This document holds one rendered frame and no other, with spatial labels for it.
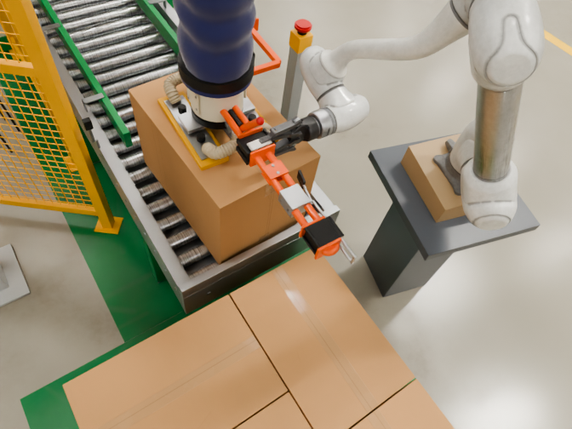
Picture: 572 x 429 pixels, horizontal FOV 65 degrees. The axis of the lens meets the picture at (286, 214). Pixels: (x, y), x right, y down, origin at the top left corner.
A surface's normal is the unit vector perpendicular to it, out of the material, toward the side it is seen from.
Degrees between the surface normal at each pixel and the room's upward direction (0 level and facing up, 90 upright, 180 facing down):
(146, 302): 0
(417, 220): 0
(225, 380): 0
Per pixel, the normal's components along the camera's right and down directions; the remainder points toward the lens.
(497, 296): 0.11, -0.54
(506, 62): -0.14, 0.81
